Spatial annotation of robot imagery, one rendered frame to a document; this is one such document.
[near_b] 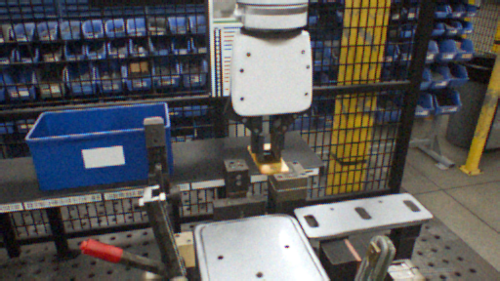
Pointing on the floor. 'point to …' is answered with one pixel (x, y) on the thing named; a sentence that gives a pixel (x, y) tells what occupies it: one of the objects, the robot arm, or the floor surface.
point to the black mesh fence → (224, 106)
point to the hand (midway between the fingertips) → (267, 142)
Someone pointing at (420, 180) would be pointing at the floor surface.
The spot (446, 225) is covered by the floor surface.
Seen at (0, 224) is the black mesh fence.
